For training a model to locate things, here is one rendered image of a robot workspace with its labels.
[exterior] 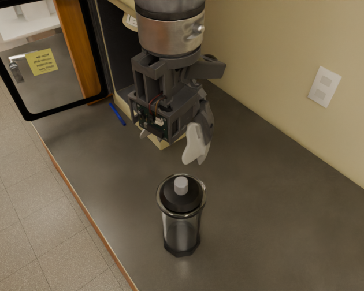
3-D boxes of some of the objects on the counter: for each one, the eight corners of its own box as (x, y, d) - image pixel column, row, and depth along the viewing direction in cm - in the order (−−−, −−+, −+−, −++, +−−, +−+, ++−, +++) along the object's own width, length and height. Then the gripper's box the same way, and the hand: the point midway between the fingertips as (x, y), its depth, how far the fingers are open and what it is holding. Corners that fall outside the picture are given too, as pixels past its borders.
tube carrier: (209, 233, 78) (216, 189, 63) (185, 265, 73) (186, 226, 57) (177, 211, 83) (176, 165, 67) (152, 241, 77) (145, 197, 61)
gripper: (98, 41, 35) (124, 155, 50) (195, 85, 29) (190, 198, 45) (146, 16, 39) (156, 127, 55) (238, 49, 34) (221, 163, 49)
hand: (182, 145), depth 51 cm, fingers open, 8 cm apart
